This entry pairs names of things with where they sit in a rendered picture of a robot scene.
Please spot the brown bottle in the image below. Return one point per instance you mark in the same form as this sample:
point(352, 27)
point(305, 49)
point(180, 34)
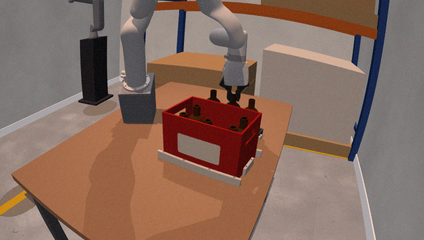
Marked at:
point(197, 114)
point(183, 114)
point(243, 124)
point(207, 121)
point(251, 105)
point(233, 128)
point(234, 101)
point(213, 96)

